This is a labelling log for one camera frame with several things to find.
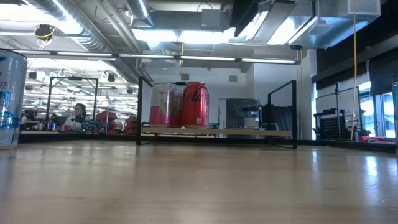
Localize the red cola can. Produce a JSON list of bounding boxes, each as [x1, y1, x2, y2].
[[181, 81, 210, 128]]

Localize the white and blue drink can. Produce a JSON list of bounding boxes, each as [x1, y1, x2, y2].
[[0, 48, 29, 151]]

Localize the black metal shelf, wooden board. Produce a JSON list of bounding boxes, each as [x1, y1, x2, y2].
[[136, 75, 298, 150]]

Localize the red chair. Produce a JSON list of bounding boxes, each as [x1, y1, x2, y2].
[[124, 115, 138, 135], [96, 110, 118, 135]]

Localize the long ceiling light strip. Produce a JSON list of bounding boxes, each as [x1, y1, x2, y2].
[[9, 49, 302, 65]]

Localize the person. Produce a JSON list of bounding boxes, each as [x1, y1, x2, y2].
[[60, 103, 91, 131]]

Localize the black perforated rack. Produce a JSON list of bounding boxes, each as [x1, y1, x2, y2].
[[313, 108, 349, 141]]

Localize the red flat object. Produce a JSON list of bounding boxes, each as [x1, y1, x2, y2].
[[360, 135, 396, 144]]

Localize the black aluminium table frame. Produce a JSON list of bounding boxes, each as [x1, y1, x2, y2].
[[18, 133, 398, 154]]

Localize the black ceiling camera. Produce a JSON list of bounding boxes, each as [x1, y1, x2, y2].
[[34, 24, 55, 40]]

